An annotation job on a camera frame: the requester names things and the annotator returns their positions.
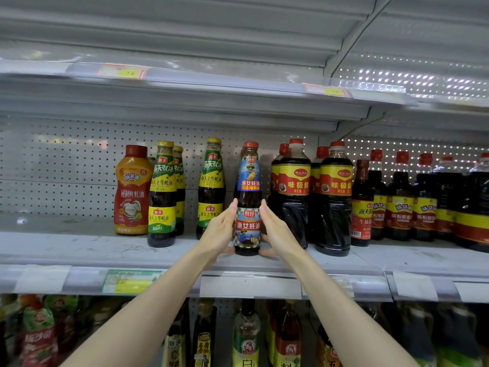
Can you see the red label dark sauce bottle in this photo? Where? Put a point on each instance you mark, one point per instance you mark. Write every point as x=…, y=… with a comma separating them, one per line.
x=276, y=168
x=317, y=168

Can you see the row of dark red-capped bottles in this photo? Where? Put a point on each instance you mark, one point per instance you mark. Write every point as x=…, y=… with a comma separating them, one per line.
x=428, y=210

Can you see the orange sauce bottle red cap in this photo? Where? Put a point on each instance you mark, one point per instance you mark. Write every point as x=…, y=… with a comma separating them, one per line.
x=134, y=195

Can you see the yellow green price tag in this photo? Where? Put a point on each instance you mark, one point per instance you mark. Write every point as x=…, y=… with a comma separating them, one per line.
x=134, y=282

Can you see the rice vinegar jug green label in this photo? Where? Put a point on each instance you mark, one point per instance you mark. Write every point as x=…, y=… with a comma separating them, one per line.
x=458, y=340

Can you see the person's left hand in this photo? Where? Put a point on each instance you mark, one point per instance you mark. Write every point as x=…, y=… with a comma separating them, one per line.
x=218, y=233

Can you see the dark bottle with yellow label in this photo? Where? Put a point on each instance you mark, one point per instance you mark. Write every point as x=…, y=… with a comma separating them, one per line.
x=203, y=340
x=176, y=344

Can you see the person's left forearm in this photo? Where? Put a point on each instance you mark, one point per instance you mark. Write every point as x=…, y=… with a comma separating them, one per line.
x=137, y=317

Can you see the white metal store shelving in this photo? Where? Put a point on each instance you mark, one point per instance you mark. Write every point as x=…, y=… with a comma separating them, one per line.
x=61, y=244

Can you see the soy sauce bottle red cap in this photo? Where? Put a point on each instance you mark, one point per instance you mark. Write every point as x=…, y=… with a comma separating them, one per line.
x=294, y=202
x=335, y=210

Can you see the person's right hand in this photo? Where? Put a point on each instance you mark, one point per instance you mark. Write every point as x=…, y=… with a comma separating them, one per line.
x=281, y=239

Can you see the person's right forearm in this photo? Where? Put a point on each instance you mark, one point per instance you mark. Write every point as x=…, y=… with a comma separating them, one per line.
x=351, y=317

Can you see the blue-label oyster sauce bottle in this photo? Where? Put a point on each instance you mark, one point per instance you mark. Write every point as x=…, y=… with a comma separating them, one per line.
x=248, y=179

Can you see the amber cooking wine bottle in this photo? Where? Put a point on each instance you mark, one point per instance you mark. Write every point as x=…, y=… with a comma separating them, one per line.
x=288, y=344

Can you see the small pink yellow price tag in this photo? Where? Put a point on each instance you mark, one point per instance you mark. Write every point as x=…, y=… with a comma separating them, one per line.
x=327, y=90
x=122, y=71

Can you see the white vinegar bottle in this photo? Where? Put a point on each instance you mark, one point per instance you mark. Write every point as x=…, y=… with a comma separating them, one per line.
x=247, y=340

